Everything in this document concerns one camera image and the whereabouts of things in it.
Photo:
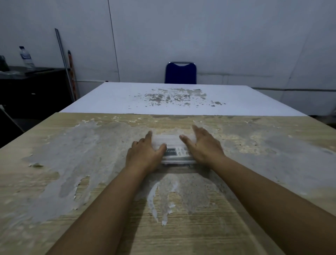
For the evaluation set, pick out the person's left hand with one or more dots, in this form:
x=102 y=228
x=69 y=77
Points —
x=143 y=157

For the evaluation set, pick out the person's right hand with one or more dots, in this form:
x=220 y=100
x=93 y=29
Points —
x=206 y=151

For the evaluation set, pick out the clear plastic container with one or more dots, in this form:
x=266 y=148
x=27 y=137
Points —
x=178 y=162

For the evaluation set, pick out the white remote control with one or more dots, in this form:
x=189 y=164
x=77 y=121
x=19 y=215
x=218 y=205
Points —
x=174 y=151

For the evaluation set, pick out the person's left forearm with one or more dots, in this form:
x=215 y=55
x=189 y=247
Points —
x=105 y=215

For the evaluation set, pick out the person's right forearm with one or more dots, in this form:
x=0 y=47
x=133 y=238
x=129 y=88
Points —
x=273 y=205

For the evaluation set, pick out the long grey metal pole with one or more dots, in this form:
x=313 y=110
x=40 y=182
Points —
x=64 y=65

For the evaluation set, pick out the black cabinet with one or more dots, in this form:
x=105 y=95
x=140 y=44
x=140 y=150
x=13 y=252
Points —
x=34 y=94

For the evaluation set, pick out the clear plastic water bottle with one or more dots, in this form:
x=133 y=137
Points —
x=26 y=59

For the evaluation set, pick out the dark bulky object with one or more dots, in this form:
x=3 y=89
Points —
x=3 y=64

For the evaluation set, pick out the blue chair with metal frame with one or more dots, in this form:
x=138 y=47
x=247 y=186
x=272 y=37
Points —
x=181 y=74

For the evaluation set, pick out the horizontal wall pipe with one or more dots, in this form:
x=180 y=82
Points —
x=294 y=89

